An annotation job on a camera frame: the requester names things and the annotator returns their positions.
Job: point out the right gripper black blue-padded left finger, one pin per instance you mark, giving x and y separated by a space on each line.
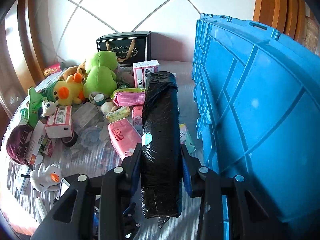
71 217

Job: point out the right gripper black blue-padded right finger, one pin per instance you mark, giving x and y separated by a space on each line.
230 208

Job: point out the black garbage bag roll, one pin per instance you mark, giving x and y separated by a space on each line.
161 175

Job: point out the pink wet wipes pack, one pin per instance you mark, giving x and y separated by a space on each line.
128 97

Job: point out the green crocodile hand puppet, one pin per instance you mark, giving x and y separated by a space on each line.
34 110

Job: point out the white duck figurine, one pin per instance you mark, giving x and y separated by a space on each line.
46 178

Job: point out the small floral tissue pack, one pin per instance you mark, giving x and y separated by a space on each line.
186 138

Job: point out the white pink medicine box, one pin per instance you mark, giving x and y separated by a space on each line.
59 125

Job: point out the yellow green tissue packet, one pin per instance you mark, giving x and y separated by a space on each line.
120 113

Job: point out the pink blue tissue pack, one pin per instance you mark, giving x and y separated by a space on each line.
137 113

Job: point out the maroon round pouch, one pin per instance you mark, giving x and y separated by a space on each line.
18 143

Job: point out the small teal capped jar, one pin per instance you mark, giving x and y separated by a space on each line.
97 98

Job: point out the small white plush toy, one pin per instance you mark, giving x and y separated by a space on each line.
49 108

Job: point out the yellow duck plush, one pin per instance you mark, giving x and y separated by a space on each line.
70 91

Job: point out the blue plastic storage crate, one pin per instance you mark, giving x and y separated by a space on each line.
257 92

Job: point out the brown bear plush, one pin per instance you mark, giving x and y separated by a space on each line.
74 69

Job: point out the green frog plush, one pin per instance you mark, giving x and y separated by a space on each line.
101 77

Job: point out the pink white upright box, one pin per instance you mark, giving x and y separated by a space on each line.
141 71

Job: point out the pink snack can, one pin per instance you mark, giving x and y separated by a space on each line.
54 69

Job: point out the black gift bag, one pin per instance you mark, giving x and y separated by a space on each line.
129 47

